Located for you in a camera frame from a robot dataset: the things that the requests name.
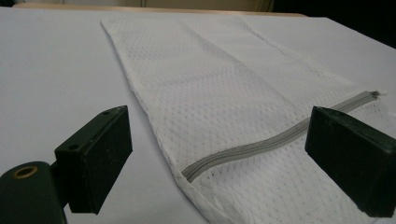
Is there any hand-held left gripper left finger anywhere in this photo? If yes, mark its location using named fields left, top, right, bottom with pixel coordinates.
left=53, top=105, right=134, bottom=216

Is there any white mesh laundry bag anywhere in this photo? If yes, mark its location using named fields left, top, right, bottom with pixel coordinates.
left=100, top=16, right=396, bottom=224

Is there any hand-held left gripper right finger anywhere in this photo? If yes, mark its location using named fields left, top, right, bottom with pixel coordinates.
left=304, top=105, right=396, bottom=218

